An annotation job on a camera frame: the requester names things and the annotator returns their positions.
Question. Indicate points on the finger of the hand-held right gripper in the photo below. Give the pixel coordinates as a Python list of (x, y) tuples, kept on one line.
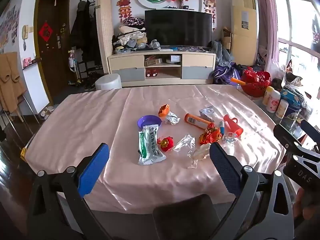
[(310, 129), (285, 137)]

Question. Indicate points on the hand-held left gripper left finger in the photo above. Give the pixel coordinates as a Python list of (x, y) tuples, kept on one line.
[(93, 170)]

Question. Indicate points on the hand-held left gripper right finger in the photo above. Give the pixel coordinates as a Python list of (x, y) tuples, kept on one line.
[(225, 170)]

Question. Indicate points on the red and gold wrapper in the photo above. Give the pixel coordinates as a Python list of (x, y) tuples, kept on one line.
[(210, 135)]

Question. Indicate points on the small white and blue tube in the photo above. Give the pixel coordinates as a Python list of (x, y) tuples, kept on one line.
[(221, 127)]

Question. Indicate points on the red plastic cup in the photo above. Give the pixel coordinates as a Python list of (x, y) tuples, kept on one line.
[(232, 125)]

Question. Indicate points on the purple plastic bowl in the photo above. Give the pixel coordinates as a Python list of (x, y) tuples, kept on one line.
[(147, 120)]

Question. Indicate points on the person's right hand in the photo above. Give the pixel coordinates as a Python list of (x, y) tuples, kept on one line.
[(301, 210)]

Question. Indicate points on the blue round tin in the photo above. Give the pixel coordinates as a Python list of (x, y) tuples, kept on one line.
[(296, 105)]

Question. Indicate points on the white bottle with cream label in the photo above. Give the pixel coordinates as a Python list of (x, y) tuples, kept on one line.
[(282, 108)]

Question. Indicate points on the clear plastic cup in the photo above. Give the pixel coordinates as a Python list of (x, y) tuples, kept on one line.
[(228, 141)]

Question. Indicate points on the white bottle with yellow cap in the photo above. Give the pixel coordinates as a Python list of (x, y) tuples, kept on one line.
[(268, 95)]

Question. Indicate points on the clear plastic wrapper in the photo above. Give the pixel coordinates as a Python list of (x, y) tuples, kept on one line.
[(185, 145)]

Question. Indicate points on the clear plastic bags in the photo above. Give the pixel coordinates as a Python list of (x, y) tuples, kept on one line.
[(290, 77)]

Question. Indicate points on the orange tube with red cap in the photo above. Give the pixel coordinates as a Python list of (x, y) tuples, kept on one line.
[(197, 121)]

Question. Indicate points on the grey foil packet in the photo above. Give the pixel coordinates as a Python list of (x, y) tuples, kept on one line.
[(207, 113)]

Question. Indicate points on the green and white packet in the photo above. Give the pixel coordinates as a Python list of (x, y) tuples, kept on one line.
[(150, 145)]

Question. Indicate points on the red plastic basket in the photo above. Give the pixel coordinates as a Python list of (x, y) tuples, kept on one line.
[(256, 82)]

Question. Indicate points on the red round ornament wrapper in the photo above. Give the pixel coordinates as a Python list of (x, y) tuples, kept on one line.
[(165, 144)]

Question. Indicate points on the yellow tablecloth clip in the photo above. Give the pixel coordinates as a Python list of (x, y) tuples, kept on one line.
[(23, 153)]

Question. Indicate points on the silver crumpled foil wrapper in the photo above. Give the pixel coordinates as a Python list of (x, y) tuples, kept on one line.
[(173, 118)]

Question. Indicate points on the pair of slippers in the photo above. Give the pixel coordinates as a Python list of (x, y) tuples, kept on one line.
[(47, 112)]

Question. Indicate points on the orange crumpled wrapper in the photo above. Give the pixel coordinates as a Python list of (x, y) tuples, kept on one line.
[(164, 110)]

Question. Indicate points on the purple bag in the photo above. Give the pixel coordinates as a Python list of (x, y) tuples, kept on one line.
[(225, 75)]

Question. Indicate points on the white round stool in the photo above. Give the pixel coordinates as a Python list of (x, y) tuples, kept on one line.
[(108, 82)]

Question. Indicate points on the window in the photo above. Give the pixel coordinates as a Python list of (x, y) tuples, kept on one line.
[(295, 30)]

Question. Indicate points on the blue denim cloth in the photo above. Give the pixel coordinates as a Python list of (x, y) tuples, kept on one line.
[(221, 53)]

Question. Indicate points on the beige and grey TV cabinet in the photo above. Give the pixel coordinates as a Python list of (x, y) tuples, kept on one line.
[(125, 62)]

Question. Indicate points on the small brown cardboard boxes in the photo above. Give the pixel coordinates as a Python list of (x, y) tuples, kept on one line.
[(227, 38)]

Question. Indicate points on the brown wooden door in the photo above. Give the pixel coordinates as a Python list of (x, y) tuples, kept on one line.
[(50, 60)]

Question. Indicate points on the pink curtain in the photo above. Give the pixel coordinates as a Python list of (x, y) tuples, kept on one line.
[(266, 17)]

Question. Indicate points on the brown coat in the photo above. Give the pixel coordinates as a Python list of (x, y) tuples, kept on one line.
[(10, 80)]

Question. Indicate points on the pink small box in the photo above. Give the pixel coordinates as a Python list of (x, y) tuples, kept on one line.
[(27, 62)]

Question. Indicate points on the pile of clothes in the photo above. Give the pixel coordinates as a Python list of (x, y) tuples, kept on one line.
[(130, 38)]

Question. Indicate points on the beige folding screen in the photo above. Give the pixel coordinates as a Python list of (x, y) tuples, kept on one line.
[(105, 30)]

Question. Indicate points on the dark hanging coats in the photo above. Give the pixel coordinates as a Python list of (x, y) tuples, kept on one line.
[(81, 30)]

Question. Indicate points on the red diamond door decoration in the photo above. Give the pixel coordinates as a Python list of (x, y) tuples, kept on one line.
[(45, 32)]

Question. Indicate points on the black television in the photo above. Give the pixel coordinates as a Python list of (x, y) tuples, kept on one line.
[(178, 28)]

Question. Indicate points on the metal chair frame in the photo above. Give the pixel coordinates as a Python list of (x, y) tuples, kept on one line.
[(32, 112)]

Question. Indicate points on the hanging red wall ornament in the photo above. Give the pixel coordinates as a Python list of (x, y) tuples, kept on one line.
[(209, 5)]

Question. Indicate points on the beige wall phone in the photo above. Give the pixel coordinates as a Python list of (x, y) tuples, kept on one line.
[(25, 32)]

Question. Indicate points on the wall photo collage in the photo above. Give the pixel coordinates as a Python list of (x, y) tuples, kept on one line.
[(8, 27)]

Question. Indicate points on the red fish wall decoration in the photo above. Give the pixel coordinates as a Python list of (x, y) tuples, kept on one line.
[(125, 3)]

